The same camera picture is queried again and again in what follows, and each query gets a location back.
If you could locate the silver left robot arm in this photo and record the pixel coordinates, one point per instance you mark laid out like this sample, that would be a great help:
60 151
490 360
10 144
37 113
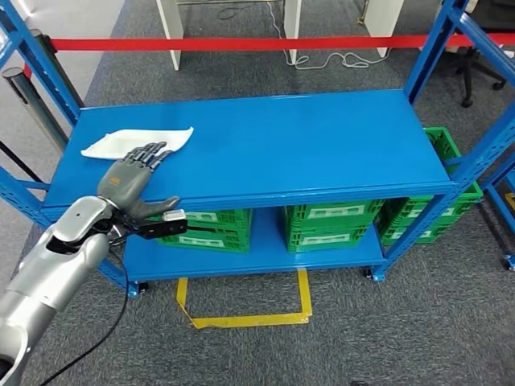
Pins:
56 266

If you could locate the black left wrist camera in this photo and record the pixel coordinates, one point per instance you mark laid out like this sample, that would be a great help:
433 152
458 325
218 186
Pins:
161 230

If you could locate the black office chair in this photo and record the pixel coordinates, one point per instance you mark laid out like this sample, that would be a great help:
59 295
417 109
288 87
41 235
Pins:
467 80

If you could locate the red barrier belt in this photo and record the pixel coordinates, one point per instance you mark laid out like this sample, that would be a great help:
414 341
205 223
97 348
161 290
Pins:
241 43

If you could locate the yellow floor tape square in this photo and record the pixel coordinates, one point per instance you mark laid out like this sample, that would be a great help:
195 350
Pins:
249 321

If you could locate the white curved plastic part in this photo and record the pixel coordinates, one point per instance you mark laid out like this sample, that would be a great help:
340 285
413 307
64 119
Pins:
121 141

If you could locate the blue metal shelf rack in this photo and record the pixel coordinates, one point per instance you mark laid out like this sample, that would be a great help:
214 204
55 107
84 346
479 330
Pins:
282 144
498 208

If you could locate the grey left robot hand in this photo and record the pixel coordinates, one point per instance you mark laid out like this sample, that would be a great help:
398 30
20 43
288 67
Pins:
124 184

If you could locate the green plastic crate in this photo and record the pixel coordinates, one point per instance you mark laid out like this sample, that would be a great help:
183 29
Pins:
440 144
217 234
330 232

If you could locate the white desk panel leg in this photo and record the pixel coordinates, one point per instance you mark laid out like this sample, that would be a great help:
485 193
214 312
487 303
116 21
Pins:
292 26
171 32
384 24

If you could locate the yellow tape strip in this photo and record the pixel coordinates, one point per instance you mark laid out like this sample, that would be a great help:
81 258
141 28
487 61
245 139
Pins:
510 201

